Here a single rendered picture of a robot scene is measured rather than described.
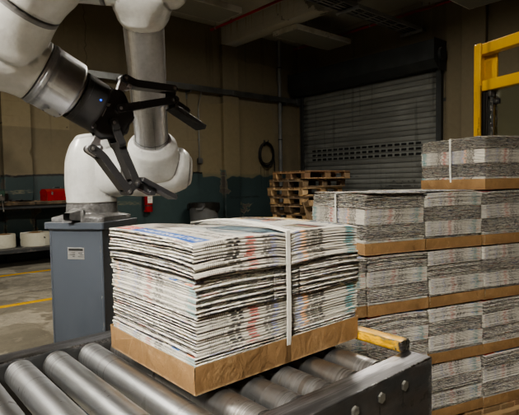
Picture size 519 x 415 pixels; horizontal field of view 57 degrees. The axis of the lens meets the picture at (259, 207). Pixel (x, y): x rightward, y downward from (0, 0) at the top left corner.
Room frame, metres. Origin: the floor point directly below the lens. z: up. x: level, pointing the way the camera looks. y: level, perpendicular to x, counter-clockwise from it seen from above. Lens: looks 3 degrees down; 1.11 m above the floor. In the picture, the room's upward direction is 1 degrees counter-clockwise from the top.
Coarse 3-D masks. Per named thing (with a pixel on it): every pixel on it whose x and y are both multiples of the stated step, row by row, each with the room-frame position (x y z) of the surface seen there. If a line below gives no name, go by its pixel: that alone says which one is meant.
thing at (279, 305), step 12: (228, 228) 0.87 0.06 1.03; (240, 228) 0.86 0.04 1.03; (252, 228) 0.85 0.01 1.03; (264, 228) 0.84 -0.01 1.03; (276, 240) 0.77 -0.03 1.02; (276, 252) 0.77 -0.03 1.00; (300, 252) 0.81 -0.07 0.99; (276, 264) 0.77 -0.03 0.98; (276, 276) 0.77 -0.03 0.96; (276, 288) 0.77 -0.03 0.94; (276, 300) 0.78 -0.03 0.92; (276, 312) 0.78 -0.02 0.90; (276, 324) 0.78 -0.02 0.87; (276, 336) 0.78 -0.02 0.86
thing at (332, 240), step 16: (240, 224) 0.94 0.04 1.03; (272, 224) 0.92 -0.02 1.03; (288, 224) 0.91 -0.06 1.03; (304, 224) 0.91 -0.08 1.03; (320, 224) 0.90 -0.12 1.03; (336, 224) 0.90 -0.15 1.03; (304, 240) 0.82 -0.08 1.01; (320, 240) 0.84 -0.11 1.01; (336, 240) 0.88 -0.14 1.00; (352, 240) 0.90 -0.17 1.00; (304, 256) 0.81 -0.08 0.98; (320, 256) 0.84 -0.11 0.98; (336, 256) 0.87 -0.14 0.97; (352, 256) 0.90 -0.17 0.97; (304, 272) 0.82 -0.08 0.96; (320, 272) 0.84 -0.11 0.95; (336, 272) 0.87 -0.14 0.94; (352, 272) 0.91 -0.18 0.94; (304, 288) 0.82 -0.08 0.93; (320, 288) 0.84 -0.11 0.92; (336, 288) 0.88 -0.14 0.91; (352, 288) 0.91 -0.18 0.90; (304, 304) 0.82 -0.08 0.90; (320, 304) 0.85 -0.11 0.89; (336, 304) 0.88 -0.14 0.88; (352, 304) 0.91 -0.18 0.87; (304, 320) 0.82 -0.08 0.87; (320, 320) 0.85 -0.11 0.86; (336, 320) 0.88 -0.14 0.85
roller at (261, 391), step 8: (256, 376) 0.75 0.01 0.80; (232, 384) 0.76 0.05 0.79; (240, 384) 0.75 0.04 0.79; (248, 384) 0.74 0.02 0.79; (256, 384) 0.73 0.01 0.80; (264, 384) 0.72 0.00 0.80; (272, 384) 0.72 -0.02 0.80; (240, 392) 0.74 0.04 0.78; (248, 392) 0.73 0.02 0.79; (256, 392) 0.72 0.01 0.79; (264, 392) 0.71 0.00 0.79; (272, 392) 0.70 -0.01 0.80; (280, 392) 0.69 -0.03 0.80; (288, 392) 0.69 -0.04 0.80; (256, 400) 0.71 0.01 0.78; (264, 400) 0.70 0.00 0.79; (272, 400) 0.69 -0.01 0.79; (280, 400) 0.68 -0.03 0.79; (288, 400) 0.67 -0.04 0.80; (272, 408) 0.68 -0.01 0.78
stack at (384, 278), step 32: (384, 256) 1.77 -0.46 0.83; (416, 256) 1.84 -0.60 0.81; (448, 256) 1.90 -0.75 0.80; (480, 256) 1.97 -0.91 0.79; (384, 288) 1.77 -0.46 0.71; (416, 288) 1.83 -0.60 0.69; (448, 288) 1.90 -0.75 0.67; (480, 288) 1.96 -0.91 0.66; (384, 320) 1.77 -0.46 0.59; (416, 320) 1.82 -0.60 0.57; (448, 320) 1.90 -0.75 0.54; (480, 320) 1.96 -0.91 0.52; (384, 352) 1.77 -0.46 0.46; (448, 384) 1.89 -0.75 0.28; (480, 384) 1.96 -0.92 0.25
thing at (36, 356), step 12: (84, 336) 0.97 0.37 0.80; (96, 336) 0.97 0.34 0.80; (108, 336) 0.97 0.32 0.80; (36, 348) 0.90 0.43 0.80; (48, 348) 0.90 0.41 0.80; (60, 348) 0.90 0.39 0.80; (72, 348) 0.91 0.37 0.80; (108, 348) 0.96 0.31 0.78; (0, 360) 0.84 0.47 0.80; (12, 360) 0.84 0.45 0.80; (36, 360) 0.87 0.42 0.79; (0, 372) 0.83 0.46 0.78; (12, 396) 0.84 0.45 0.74; (24, 408) 0.85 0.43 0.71
